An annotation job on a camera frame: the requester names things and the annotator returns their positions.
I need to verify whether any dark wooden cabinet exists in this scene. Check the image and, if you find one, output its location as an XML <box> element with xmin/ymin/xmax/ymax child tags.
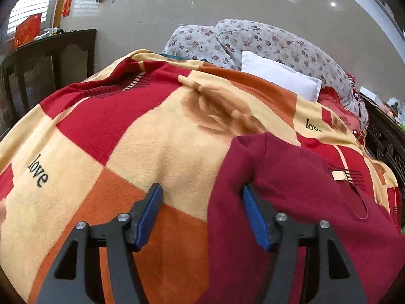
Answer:
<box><xmin>0</xmin><ymin>28</ymin><xmax>97</xmax><ymax>134</ymax></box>

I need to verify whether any red lace cloth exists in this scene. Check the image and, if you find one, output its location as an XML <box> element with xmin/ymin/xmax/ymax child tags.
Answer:
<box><xmin>318</xmin><ymin>73</ymin><xmax>368</xmax><ymax>134</ymax></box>

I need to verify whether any red orange cream checked blanket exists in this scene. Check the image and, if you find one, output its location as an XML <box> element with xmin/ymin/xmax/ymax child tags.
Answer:
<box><xmin>0</xmin><ymin>49</ymin><xmax>402</xmax><ymax>304</ymax></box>

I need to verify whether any pile of small clutter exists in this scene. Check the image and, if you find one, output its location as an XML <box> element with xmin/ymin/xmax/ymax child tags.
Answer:
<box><xmin>380</xmin><ymin>97</ymin><xmax>405</xmax><ymax>118</ymax></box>

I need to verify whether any teal cloth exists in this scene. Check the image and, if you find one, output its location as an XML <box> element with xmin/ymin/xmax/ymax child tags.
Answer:
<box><xmin>161</xmin><ymin>53</ymin><xmax>209</xmax><ymax>63</ymax></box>

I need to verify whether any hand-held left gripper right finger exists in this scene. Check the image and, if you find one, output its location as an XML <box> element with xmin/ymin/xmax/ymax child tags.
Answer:
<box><xmin>242</xmin><ymin>184</ymin><xmax>369</xmax><ymax>304</ymax></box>

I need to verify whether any white pillow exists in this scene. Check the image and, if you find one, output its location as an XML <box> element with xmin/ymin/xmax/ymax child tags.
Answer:
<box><xmin>241</xmin><ymin>51</ymin><xmax>322</xmax><ymax>101</ymax></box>

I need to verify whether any carved dark wooden headboard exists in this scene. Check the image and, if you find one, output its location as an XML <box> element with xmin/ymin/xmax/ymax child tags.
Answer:
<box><xmin>359</xmin><ymin>87</ymin><xmax>405</xmax><ymax>191</ymax></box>

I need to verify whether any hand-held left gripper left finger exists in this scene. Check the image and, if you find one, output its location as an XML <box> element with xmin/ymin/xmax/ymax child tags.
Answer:
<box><xmin>37</xmin><ymin>183</ymin><xmax>164</xmax><ymax>304</ymax></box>

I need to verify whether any white plastic bag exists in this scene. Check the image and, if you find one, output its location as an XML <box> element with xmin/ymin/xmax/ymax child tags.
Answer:
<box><xmin>33</xmin><ymin>27</ymin><xmax>65</xmax><ymax>41</ymax></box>

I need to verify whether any floral quilt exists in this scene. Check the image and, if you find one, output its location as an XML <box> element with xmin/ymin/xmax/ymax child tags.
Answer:
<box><xmin>163</xmin><ymin>19</ymin><xmax>369</xmax><ymax>130</ymax></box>

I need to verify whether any maroon sweater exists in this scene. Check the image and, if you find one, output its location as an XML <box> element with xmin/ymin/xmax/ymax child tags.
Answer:
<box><xmin>194</xmin><ymin>132</ymin><xmax>405</xmax><ymax>304</ymax></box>

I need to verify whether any red gift box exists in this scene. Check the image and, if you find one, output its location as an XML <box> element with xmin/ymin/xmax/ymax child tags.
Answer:
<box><xmin>15</xmin><ymin>13</ymin><xmax>43</xmax><ymax>49</ymax></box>

